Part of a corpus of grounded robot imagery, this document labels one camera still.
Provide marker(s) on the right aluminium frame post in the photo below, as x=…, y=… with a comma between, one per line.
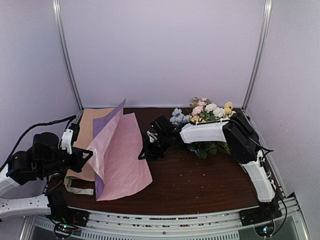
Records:
x=264, y=30

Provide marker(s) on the front aluminium rail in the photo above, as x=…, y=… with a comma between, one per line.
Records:
x=225, y=225

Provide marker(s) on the purple pink wrapping paper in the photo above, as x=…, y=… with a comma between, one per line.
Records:
x=116, y=145

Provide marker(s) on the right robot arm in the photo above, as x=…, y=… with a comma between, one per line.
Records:
x=232, y=135

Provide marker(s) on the beige ribbon strip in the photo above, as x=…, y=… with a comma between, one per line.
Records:
x=78, y=191

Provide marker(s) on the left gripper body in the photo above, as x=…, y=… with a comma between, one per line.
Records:
x=51, y=167

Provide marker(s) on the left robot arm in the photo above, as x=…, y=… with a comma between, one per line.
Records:
x=43, y=204

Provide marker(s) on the pink rose stem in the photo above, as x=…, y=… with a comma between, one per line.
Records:
x=198, y=105

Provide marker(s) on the small blue flower sprig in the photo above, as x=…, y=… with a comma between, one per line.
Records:
x=177, y=117

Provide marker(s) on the yellow rose stem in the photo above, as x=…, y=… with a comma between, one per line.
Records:
x=228, y=109

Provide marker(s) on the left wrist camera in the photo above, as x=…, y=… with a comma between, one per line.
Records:
x=70, y=135

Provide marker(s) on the blue hydrangea flower stem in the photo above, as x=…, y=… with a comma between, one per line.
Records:
x=203, y=149

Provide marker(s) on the aluminium frame post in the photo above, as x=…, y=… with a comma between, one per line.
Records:
x=56, y=4
x=264, y=30

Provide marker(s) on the beige wrapping paper stack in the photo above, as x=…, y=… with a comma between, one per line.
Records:
x=84, y=139

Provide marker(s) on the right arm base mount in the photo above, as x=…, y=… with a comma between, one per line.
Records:
x=262, y=219

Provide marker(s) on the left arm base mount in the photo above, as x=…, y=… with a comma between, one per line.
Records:
x=69, y=222

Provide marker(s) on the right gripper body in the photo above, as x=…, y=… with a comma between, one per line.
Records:
x=163, y=144

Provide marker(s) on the left aluminium frame post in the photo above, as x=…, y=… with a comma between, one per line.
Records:
x=56, y=4

